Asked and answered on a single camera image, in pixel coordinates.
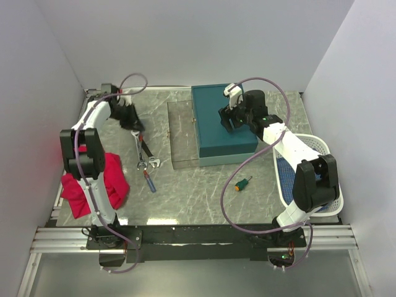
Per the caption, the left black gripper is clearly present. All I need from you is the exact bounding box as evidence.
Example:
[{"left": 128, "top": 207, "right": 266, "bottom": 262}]
[{"left": 110, "top": 101, "right": 146, "bottom": 131}]

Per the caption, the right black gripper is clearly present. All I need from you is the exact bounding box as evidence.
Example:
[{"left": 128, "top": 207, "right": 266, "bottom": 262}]
[{"left": 218, "top": 95, "right": 252, "bottom": 134}]

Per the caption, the teal tool box with drawer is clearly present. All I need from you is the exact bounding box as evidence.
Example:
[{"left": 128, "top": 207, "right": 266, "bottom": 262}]
[{"left": 167, "top": 84, "right": 258, "bottom": 170}]

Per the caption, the blue red screwdriver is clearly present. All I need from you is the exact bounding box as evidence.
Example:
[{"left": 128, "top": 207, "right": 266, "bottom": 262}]
[{"left": 143, "top": 170, "right": 157, "bottom": 193}]

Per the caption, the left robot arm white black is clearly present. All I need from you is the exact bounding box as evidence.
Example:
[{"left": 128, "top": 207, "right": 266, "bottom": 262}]
[{"left": 59, "top": 85, "right": 144, "bottom": 249}]

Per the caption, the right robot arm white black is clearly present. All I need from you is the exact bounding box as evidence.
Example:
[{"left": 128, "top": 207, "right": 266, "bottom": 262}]
[{"left": 218, "top": 85, "right": 340, "bottom": 247}]

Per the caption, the silver combination wrench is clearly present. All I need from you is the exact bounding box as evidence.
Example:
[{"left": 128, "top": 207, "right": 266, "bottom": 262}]
[{"left": 131, "top": 131, "right": 147, "bottom": 170}]

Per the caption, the green orange stubby screwdriver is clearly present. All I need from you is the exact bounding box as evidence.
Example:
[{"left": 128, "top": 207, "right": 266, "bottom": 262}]
[{"left": 235, "top": 176, "right": 252, "bottom": 191}]

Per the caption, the white plastic basket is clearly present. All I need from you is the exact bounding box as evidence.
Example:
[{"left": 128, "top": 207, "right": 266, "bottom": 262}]
[{"left": 273, "top": 133, "right": 345, "bottom": 217}]

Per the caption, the blue checkered cloth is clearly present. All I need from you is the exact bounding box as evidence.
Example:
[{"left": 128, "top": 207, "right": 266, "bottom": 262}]
[{"left": 276, "top": 157, "right": 329, "bottom": 208}]

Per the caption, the red cloth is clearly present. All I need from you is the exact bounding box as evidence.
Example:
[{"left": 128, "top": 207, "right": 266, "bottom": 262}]
[{"left": 61, "top": 152, "right": 130, "bottom": 219}]

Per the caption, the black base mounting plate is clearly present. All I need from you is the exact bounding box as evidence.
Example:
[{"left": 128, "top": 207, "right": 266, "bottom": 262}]
[{"left": 81, "top": 224, "right": 309, "bottom": 268}]

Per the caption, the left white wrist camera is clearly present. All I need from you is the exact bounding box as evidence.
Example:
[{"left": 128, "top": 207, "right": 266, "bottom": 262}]
[{"left": 118, "top": 93, "right": 134, "bottom": 106}]

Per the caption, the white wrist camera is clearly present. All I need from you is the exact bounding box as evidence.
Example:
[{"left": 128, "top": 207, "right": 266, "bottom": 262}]
[
  {"left": 118, "top": 93, "right": 134, "bottom": 106},
  {"left": 223, "top": 83, "right": 243, "bottom": 110}
]

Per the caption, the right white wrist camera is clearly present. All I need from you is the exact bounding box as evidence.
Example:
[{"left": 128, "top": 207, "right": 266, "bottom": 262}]
[{"left": 223, "top": 83, "right": 243, "bottom": 110}]

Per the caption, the black handled adjustable wrench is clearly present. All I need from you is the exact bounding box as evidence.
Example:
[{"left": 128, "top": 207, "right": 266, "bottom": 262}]
[{"left": 142, "top": 140, "right": 161, "bottom": 168}]

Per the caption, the aluminium frame rail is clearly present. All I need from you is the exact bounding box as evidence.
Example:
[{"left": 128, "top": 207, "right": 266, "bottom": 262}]
[{"left": 17, "top": 224, "right": 373, "bottom": 296}]

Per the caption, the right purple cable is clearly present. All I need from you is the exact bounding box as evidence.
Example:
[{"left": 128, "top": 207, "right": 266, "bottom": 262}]
[{"left": 220, "top": 77, "right": 315, "bottom": 270}]

